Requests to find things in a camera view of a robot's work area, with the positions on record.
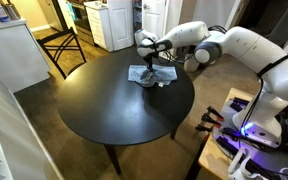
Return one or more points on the white kitchen counter cabinet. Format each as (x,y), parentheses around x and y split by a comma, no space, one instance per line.
(10,53)

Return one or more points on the white door with knob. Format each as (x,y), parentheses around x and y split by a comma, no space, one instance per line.
(153,16)

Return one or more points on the black metal chair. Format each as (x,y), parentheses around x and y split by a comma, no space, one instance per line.
(62,46)

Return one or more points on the round black table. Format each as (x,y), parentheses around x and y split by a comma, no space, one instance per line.
(117,106)

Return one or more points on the metal canister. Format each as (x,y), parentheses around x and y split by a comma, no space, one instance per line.
(13,10)

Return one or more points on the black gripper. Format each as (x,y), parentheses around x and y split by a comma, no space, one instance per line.
(149,62)

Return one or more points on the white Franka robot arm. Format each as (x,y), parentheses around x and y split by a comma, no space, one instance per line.
(250,46)

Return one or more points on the white cabinet with drawers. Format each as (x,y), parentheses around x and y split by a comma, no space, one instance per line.
(99,26)

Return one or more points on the black clamp orange trigger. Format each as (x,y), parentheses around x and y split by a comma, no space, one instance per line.
(210,120)

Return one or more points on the black stove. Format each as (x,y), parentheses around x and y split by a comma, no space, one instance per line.
(82,23)

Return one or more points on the blue towel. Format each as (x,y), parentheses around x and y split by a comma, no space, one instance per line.
(167,72)

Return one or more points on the white panel door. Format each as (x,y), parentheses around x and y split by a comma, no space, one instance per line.
(120,23)

